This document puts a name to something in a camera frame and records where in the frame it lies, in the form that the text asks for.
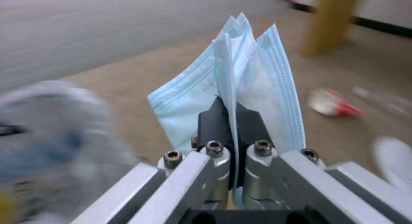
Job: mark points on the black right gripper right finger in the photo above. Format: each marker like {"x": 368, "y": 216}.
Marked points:
{"x": 289, "y": 180}

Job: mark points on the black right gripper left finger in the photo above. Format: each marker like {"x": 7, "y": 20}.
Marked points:
{"x": 180, "y": 175}

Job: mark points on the light blue face mask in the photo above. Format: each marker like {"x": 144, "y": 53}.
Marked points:
{"x": 257, "y": 84}

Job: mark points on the white bin with trash bag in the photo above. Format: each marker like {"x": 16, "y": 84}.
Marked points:
{"x": 54, "y": 149}

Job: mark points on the red and white crumpled wrapper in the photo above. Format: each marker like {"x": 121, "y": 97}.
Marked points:
{"x": 331, "y": 102}

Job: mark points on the white round object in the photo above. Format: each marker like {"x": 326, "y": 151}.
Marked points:
{"x": 394, "y": 158}

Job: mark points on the clear plastic wrapper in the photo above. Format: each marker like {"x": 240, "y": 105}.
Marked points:
{"x": 383, "y": 99}

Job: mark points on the grey fabric sofa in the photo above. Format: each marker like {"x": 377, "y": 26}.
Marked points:
{"x": 112, "y": 28}

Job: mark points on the yellow wooden furniture leg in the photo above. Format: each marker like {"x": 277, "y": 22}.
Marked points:
{"x": 328, "y": 21}

